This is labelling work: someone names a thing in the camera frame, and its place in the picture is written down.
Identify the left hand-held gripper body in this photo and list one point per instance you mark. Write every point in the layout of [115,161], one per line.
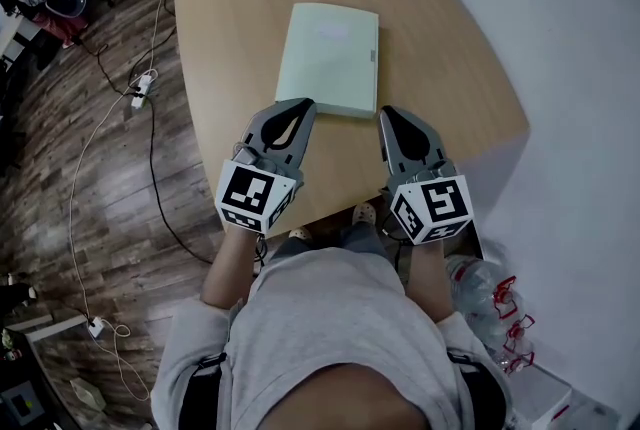
[247,190]

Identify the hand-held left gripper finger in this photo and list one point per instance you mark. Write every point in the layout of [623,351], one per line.
[304,138]
[252,130]

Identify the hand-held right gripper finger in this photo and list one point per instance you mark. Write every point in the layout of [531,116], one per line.
[436,145]
[388,150]

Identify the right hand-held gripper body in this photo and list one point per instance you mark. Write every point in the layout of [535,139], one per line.
[445,203]

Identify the light green folder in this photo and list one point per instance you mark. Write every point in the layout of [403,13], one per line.
[330,63]

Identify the person's right forearm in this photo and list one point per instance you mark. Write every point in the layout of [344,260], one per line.
[427,283]

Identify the person's left forearm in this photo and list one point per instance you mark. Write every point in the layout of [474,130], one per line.
[230,268]

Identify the person's right white shoe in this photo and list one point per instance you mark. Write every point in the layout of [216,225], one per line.
[365,213]

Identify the person's white shoe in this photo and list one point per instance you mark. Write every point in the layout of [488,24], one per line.
[365,213]
[300,234]

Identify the person's left white shoe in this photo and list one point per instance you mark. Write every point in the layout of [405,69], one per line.
[300,234]

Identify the wooden table white legs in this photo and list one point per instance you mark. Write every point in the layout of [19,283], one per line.
[450,68]

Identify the large clear water bottle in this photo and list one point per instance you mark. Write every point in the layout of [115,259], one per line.
[510,360]
[472,280]
[495,325]

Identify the person's grey trousers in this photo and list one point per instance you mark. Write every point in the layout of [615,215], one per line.
[360,243]

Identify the white power strip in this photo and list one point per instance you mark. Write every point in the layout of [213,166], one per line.
[142,90]

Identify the person's grey shirt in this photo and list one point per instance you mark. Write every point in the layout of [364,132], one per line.
[325,313]

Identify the white power adapter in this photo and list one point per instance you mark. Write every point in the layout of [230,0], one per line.
[96,326]

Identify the red checked cloth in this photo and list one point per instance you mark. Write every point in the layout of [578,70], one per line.
[60,28]

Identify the white cardboard box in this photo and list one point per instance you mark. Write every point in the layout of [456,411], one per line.
[542,398]

